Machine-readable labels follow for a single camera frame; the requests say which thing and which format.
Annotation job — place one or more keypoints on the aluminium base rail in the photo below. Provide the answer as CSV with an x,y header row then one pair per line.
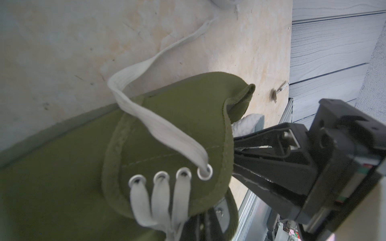
x,y
253,213

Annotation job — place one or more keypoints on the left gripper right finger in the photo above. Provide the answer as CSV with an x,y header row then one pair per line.
x,y
213,230

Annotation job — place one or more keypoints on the grey insole one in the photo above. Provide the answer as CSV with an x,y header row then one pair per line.
x,y
248,125

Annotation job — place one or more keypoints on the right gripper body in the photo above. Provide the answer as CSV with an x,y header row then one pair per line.
x,y
349,148

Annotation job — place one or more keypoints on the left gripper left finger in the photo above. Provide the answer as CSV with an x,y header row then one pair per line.
x,y
191,230

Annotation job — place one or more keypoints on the olive green shoe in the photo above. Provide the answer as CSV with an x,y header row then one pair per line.
x,y
136,170

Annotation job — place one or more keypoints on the small grey spoon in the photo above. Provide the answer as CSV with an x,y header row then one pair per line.
x,y
275,92

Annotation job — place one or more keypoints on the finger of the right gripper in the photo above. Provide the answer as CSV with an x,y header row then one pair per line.
x,y
283,143
286,188

